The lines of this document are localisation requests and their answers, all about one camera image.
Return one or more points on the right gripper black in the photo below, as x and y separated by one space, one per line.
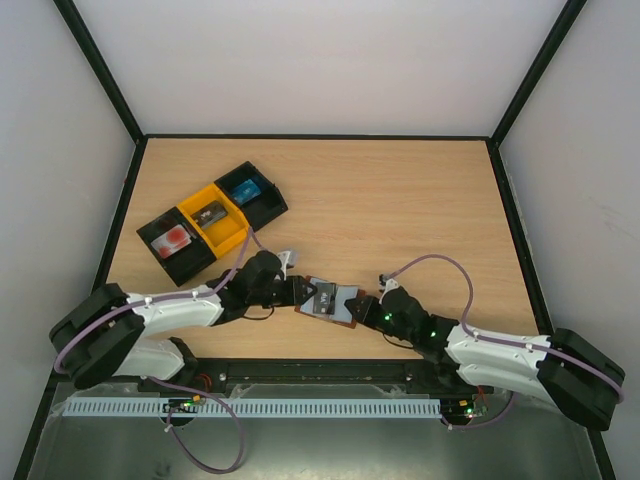
373 310

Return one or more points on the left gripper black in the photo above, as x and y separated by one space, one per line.
297 291

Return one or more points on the grey VIP card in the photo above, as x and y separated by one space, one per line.
323 303

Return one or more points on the brown leather card holder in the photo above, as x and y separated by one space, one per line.
341 316

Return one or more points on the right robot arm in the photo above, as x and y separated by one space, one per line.
436 338

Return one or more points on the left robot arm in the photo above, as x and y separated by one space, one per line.
113 333

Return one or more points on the blue card in bin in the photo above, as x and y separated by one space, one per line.
246 191

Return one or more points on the dark card in bin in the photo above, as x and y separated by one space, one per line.
209 214

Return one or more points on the red white card in bin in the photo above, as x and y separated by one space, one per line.
171 241

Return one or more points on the black bin right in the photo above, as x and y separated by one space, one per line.
259 199

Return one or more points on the black bin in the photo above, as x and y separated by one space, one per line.
188 262
259 199

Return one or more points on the yellow bin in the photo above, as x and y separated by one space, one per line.
226 234

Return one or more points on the black bin left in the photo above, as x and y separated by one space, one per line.
188 262

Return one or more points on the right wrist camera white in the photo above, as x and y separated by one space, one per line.
387 283

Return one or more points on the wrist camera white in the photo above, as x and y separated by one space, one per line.
387 283
289 258

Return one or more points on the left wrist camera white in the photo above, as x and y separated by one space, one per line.
289 258

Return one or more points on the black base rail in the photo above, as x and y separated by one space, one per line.
325 372

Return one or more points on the slotted cable duct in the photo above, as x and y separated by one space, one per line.
262 408

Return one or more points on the black frame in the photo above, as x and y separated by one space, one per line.
561 27

